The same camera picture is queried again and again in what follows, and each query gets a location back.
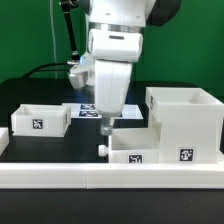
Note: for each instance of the white front drawer box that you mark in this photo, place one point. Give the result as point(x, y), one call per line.
point(131, 145)

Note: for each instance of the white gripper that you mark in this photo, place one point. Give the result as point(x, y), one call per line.
point(110, 58)

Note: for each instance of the white drawer cabinet frame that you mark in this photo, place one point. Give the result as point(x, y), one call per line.
point(188, 123)

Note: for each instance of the white drawer box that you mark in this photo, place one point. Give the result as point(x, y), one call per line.
point(131, 145)
point(41, 120)

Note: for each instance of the white rear drawer box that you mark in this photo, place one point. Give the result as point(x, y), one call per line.
point(41, 120)

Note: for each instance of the white U-shaped border fence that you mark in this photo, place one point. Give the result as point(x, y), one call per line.
point(93, 176)

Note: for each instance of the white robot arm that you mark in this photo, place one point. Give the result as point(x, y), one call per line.
point(117, 15)

